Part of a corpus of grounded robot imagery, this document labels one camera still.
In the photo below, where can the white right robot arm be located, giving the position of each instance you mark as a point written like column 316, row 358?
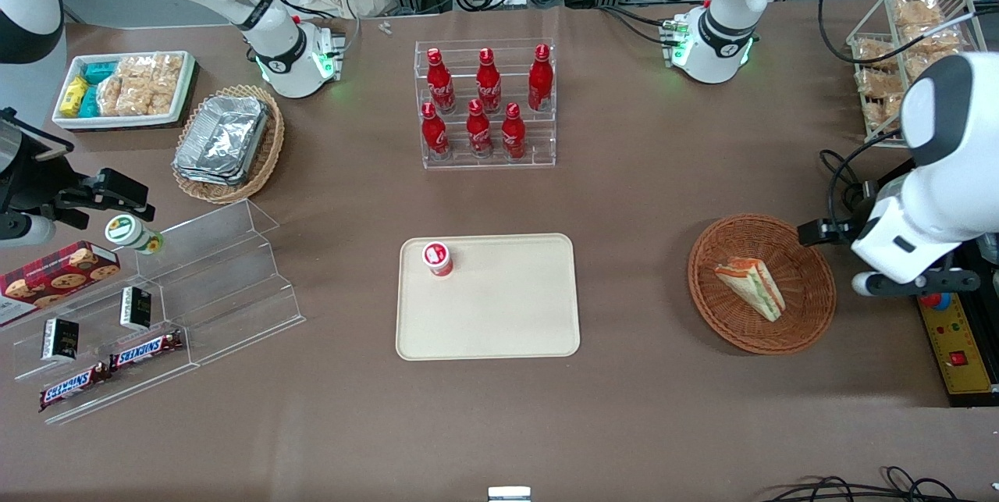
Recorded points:
column 281, row 49

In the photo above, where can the green lidded sunflower cup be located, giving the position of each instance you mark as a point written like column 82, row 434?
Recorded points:
column 129, row 233

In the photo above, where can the white rectangular snack tray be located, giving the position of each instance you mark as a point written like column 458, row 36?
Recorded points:
column 186, row 88

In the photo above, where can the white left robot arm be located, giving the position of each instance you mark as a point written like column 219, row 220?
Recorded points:
column 952, row 143

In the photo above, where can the small black box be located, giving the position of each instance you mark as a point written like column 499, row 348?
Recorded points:
column 136, row 308
column 59, row 340

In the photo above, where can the yellow snack packet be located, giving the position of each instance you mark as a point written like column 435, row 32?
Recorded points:
column 74, row 96

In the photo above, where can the wrapped triangle sandwich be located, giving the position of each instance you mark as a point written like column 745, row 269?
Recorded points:
column 753, row 287

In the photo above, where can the red emergency stop button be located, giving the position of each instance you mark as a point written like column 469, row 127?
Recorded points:
column 937, row 301

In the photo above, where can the rice cracker bag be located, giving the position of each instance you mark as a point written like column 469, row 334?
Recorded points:
column 167, row 84
column 134, row 67
column 125, row 97

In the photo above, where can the yellow black control box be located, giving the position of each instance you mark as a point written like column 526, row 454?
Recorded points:
column 964, row 354

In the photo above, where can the small silver connector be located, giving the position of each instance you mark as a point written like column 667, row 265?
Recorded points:
column 384, row 26

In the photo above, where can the empty clear acrylic step shelf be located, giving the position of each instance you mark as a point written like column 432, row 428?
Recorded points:
column 242, row 283

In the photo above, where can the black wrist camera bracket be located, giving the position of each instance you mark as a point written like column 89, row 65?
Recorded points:
column 929, row 282

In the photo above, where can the Snickers bar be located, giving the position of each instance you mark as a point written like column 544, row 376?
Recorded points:
column 147, row 350
column 74, row 387

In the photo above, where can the oval light wicker basket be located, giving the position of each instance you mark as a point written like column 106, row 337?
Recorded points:
column 265, row 158

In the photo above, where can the red lidded yogurt cup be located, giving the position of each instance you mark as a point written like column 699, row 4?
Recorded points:
column 438, row 258

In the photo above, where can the beige plastic tray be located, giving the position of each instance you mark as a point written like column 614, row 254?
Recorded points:
column 499, row 307

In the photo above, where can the red tartan cookie box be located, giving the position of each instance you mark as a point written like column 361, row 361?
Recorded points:
column 55, row 279

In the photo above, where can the round brown wicker basket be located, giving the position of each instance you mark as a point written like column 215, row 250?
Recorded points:
column 804, row 307

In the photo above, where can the clear acrylic bottle rack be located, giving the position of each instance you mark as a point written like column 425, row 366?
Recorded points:
column 538, row 139

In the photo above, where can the clear bag of crackers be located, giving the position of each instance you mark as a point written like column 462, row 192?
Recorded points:
column 878, row 83
column 917, row 12
column 876, row 51
column 882, row 113
column 933, row 43

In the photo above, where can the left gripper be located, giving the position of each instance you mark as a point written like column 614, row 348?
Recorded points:
column 821, row 232

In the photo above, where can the teal snack packet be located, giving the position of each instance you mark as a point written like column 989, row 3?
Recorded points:
column 89, row 102
column 100, row 72

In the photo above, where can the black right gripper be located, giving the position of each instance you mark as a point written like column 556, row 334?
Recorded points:
column 31, row 176

